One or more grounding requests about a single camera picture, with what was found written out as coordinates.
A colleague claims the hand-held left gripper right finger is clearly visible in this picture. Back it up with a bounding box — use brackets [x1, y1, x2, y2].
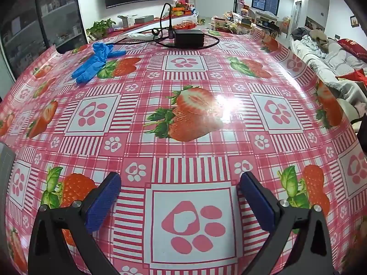
[239, 171, 341, 275]

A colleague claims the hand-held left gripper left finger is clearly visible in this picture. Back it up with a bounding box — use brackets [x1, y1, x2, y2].
[27, 172, 122, 275]

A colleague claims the grey storage box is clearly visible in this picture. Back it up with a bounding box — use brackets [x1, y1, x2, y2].
[0, 143, 16, 184]

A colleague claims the strawberry print tablecloth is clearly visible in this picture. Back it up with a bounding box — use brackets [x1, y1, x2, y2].
[0, 27, 367, 275]

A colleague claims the light grey chair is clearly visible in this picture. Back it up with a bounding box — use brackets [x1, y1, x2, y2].
[337, 97, 367, 132]

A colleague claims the blue rubber glove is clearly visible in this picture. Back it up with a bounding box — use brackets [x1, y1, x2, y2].
[71, 42, 127, 84]

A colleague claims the red bag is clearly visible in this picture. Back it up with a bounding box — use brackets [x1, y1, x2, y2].
[338, 69, 367, 89]

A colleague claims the light covered sofa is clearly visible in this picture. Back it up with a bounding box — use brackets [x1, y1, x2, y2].
[291, 34, 367, 112]

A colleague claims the white plastic bag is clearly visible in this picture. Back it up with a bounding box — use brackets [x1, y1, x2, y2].
[120, 31, 154, 40]

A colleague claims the pile of clothes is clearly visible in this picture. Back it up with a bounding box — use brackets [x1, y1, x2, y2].
[291, 27, 329, 52]

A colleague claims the potted green plant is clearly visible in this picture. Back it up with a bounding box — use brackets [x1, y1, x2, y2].
[86, 19, 117, 39]

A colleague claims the red cushion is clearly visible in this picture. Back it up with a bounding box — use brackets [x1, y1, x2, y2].
[337, 38, 367, 61]

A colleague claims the open cardboard box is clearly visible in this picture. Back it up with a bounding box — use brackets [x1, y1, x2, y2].
[117, 15, 138, 28]

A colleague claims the white console table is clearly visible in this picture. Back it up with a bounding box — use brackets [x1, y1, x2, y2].
[255, 10, 279, 36]

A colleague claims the red fruit basket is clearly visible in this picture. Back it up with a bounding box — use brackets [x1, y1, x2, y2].
[175, 20, 198, 30]

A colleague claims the glass door cabinet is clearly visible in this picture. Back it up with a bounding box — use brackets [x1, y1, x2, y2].
[0, 0, 88, 82]

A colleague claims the dark window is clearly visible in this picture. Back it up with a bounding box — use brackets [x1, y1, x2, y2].
[252, 0, 280, 15]

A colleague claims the black power adapter with cable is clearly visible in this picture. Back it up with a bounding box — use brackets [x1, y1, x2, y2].
[152, 3, 221, 49]

